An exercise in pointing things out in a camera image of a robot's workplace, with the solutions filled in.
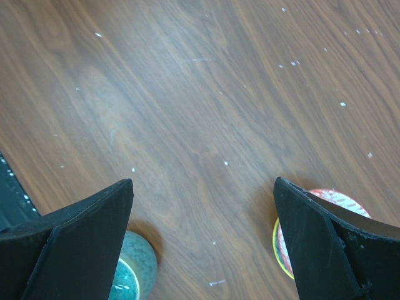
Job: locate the red patterned bowl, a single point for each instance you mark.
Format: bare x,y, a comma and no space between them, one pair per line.
341,200

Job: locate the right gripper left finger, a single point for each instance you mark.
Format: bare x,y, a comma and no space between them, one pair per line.
71,253

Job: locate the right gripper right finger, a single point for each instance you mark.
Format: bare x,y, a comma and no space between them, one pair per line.
336,253

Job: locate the yellow rim blue bowl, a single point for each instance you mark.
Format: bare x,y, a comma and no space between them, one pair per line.
280,249

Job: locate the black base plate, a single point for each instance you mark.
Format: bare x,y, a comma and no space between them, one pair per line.
16,205

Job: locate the teal ceramic mug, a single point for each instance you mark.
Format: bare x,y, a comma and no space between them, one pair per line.
136,269

